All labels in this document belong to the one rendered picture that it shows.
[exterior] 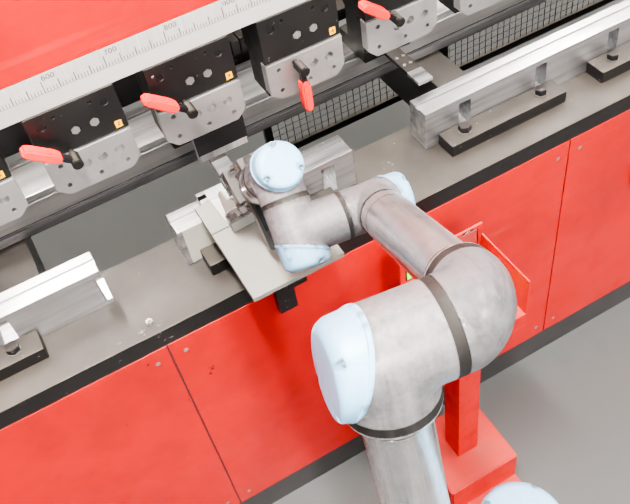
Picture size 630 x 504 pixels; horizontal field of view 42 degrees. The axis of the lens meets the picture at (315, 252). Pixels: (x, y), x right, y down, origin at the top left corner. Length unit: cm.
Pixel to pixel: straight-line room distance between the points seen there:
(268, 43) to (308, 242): 38
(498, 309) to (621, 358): 168
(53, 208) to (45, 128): 46
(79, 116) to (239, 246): 37
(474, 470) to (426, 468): 121
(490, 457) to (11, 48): 152
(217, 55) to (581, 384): 152
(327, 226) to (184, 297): 48
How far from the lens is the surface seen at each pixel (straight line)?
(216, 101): 141
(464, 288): 86
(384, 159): 177
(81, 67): 130
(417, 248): 101
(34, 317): 161
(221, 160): 164
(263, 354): 175
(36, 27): 126
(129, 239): 299
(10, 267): 179
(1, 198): 141
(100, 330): 161
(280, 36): 141
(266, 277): 142
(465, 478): 217
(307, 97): 145
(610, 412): 243
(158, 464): 190
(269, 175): 117
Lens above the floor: 208
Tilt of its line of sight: 49 degrees down
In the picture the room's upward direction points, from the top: 11 degrees counter-clockwise
